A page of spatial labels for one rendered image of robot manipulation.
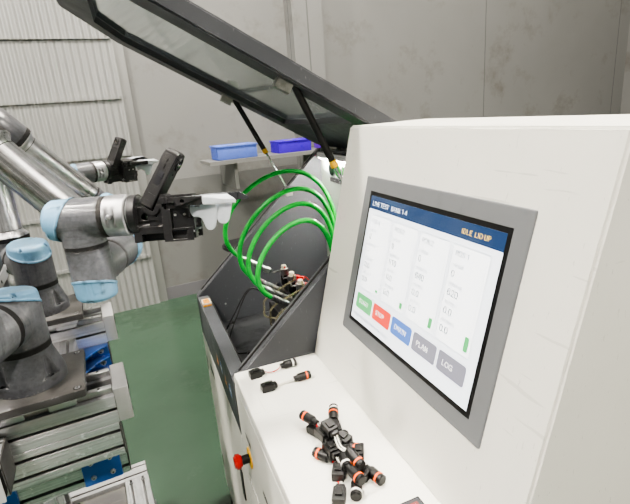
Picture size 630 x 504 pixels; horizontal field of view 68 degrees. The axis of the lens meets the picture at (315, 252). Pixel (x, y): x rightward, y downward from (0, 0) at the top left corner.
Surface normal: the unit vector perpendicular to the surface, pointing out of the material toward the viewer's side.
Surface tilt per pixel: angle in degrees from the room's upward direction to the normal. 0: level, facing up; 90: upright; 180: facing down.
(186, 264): 90
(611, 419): 90
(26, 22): 90
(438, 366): 76
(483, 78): 90
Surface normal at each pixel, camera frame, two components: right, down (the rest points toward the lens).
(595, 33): 0.44, 0.22
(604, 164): -0.92, -0.06
